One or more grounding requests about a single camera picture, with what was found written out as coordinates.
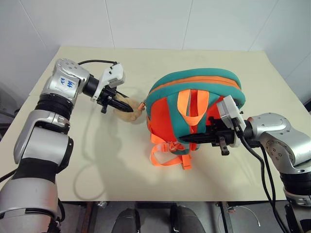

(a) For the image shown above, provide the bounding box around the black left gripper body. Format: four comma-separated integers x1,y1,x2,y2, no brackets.
97,85,118,115

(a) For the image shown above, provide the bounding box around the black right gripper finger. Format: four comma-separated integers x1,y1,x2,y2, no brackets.
178,133,215,144

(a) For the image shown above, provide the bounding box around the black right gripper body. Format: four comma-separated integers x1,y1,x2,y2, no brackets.
206,116,237,156

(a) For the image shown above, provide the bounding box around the beige plush toy pendant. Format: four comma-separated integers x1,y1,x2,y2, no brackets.
112,93,147,125

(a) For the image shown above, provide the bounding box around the orange and teal backpack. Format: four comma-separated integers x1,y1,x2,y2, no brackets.
145,68,247,171

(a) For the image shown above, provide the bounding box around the dark rounded shape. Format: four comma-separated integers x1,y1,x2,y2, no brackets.
112,208,141,233
170,204,207,233

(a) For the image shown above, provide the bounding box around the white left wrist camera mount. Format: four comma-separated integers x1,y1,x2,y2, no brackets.
90,62,126,102

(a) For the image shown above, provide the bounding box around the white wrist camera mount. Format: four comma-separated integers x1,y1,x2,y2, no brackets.
90,62,126,102
216,95,247,149

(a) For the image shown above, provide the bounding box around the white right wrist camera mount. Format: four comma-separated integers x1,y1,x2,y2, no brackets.
216,95,247,149

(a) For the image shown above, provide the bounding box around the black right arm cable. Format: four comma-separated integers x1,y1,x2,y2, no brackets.
233,117,290,233
259,143,296,233

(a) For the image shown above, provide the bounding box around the thin white wire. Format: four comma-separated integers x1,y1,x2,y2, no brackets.
217,206,261,227

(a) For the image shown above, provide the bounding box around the metal table frame bar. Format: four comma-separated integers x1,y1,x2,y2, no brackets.
80,201,109,233

